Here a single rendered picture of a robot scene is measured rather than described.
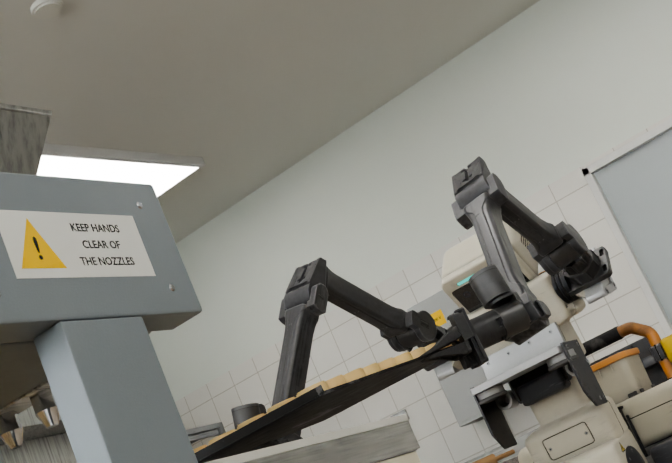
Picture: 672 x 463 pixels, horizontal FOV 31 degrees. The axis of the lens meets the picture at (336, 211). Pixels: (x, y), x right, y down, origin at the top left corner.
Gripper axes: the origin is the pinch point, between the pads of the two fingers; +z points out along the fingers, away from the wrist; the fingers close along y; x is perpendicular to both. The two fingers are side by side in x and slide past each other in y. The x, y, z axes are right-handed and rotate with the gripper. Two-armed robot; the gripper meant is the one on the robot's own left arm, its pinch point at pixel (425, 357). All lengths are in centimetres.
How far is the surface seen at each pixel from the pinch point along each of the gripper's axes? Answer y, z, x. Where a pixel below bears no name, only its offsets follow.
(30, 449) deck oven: -68, 67, 396
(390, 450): 11.9, 15.6, -11.4
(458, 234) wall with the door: -88, -187, 420
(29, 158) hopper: -33, 54, -66
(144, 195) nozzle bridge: -23, 44, -71
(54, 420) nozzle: -6, 62, -61
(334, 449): 8.6, 26.1, -22.4
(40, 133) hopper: -36, 52, -65
